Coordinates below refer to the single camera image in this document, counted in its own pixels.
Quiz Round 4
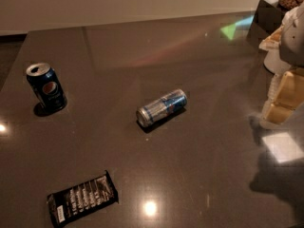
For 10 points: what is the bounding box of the black snack bar wrapper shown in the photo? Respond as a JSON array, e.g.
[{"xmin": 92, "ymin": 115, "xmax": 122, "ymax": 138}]
[{"xmin": 47, "ymin": 171, "xmax": 119, "ymax": 228}]

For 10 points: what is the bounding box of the white and yellow gripper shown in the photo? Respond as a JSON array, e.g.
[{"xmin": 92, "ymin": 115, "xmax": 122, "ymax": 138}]
[{"xmin": 260, "ymin": 67, "xmax": 304, "ymax": 125}]

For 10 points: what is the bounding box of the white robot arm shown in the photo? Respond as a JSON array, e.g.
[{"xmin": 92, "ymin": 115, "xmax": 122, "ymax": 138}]
[{"xmin": 259, "ymin": 2, "xmax": 304, "ymax": 128}]

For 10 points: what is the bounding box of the blue Pepsi can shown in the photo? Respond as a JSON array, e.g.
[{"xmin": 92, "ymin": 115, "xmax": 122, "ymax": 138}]
[{"xmin": 26, "ymin": 63, "xmax": 67, "ymax": 112}]

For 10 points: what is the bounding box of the silver blue Red Bull can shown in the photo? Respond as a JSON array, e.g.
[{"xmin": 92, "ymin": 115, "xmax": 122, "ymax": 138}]
[{"xmin": 136, "ymin": 89, "xmax": 187, "ymax": 127}]

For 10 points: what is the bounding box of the black box container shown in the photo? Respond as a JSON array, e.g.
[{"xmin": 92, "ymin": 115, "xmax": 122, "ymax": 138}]
[{"xmin": 247, "ymin": 0, "xmax": 286, "ymax": 48}]

